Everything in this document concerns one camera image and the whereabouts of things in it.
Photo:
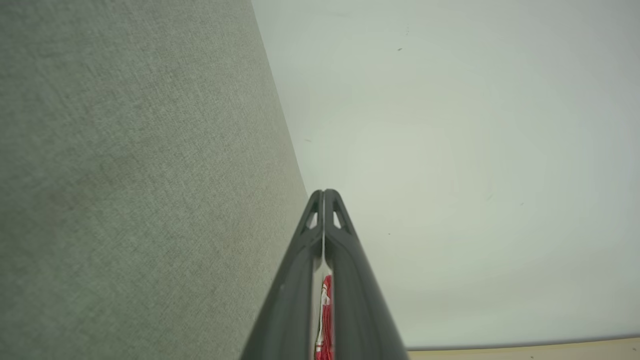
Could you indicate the grey fabric sofa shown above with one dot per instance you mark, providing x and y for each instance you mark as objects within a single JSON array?
[{"x": 125, "y": 175}]

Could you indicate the red shorts with white stripes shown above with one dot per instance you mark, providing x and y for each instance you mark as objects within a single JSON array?
[{"x": 327, "y": 320}]

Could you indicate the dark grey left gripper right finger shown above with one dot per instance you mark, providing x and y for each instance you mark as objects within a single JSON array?
[{"x": 362, "y": 310}]

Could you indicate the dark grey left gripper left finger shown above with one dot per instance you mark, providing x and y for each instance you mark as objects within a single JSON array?
[{"x": 290, "y": 305}]

